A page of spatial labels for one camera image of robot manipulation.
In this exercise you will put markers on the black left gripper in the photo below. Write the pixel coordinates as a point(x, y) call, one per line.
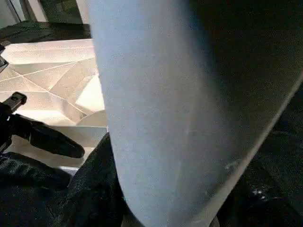
point(10, 118)

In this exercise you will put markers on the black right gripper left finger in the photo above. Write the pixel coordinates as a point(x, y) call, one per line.
point(94, 189)

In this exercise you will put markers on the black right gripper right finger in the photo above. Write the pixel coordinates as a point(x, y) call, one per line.
point(265, 198)

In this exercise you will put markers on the white plastic table top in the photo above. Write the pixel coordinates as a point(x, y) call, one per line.
point(52, 80)

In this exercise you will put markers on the white plastic table leg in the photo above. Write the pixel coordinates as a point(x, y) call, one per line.
point(189, 104)

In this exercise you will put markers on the black work mat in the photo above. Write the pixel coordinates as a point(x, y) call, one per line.
point(284, 142)

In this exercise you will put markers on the white cabinet with glass doors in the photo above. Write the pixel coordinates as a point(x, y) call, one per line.
point(42, 10)

